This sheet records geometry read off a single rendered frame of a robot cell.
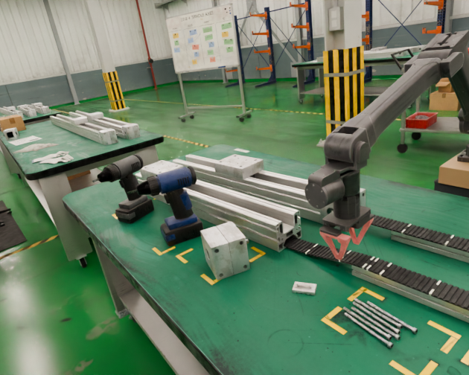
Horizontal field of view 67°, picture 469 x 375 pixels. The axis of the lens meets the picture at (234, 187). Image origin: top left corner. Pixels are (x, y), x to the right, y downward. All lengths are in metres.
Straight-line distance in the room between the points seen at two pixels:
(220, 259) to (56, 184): 1.80
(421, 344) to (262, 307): 0.30
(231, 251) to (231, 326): 0.19
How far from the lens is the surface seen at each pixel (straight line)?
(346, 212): 0.80
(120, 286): 1.94
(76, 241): 2.67
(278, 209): 1.01
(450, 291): 0.82
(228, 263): 0.88
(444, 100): 6.03
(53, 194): 2.54
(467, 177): 1.34
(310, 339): 0.73
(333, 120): 4.40
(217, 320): 0.79
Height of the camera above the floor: 1.31
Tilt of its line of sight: 22 degrees down
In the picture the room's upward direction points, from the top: 9 degrees counter-clockwise
